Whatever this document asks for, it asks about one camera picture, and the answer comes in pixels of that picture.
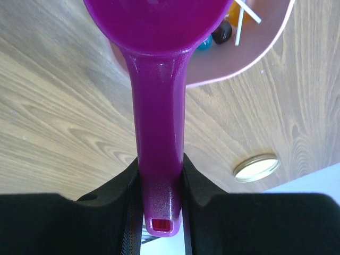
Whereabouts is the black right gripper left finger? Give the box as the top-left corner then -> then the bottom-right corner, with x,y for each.
1,160 -> 143,254

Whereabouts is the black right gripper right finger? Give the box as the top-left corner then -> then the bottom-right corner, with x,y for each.
182,157 -> 339,254

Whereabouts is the magenta plastic scoop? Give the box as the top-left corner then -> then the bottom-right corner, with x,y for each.
84,1 -> 231,237

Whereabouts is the pink tray of lollipops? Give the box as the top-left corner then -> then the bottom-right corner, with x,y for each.
114,1 -> 294,87

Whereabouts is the white jar lid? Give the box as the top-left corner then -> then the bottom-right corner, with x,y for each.
233,154 -> 281,183

